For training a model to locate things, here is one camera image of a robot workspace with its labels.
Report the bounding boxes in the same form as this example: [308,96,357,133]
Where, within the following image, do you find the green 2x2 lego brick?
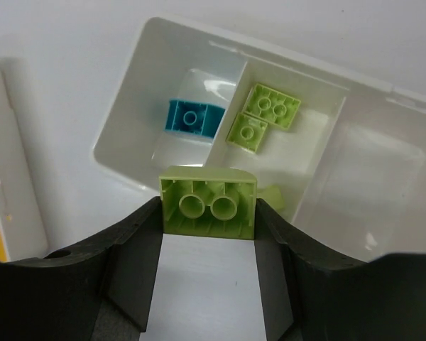
[226,112,268,153]
[257,184,285,212]

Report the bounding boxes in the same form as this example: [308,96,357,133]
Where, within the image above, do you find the green 2x4 lego brick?
[159,166,257,240]
[243,83,301,131]

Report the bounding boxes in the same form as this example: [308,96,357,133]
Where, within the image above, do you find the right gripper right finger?
[254,200,426,340]

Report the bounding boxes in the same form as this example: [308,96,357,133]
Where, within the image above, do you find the turquoise round lego piece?
[164,99,225,139]

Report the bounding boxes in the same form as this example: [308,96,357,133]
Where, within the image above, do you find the left white divided tray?
[0,71,48,262]

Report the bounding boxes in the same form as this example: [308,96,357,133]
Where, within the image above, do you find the white divided tray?
[0,71,48,262]
[93,17,426,261]

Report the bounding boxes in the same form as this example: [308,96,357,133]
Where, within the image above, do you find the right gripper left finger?
[0,197,163,340]

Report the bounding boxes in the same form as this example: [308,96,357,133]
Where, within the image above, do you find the right white divided tray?
[93,17,426,261]

